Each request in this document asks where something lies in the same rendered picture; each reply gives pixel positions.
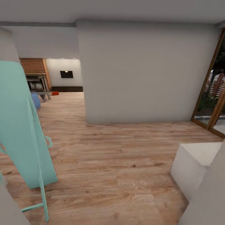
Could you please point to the sofa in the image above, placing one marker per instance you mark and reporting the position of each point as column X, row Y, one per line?
column 36, row 100

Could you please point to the coffee table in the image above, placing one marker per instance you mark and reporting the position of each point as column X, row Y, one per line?
column 42, row 95

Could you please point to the wood fireplace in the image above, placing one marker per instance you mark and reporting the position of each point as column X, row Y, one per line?
column 37, row 82

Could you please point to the door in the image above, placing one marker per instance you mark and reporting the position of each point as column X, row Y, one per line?
column 210, row 107

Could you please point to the standing mirror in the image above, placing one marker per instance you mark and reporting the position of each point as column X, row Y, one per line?
column 21, row 133

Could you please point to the wall mounted tv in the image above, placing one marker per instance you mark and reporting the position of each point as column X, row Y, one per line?
column 66, row 74

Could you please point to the cabinet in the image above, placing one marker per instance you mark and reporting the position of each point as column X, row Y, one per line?
column 68, row 88

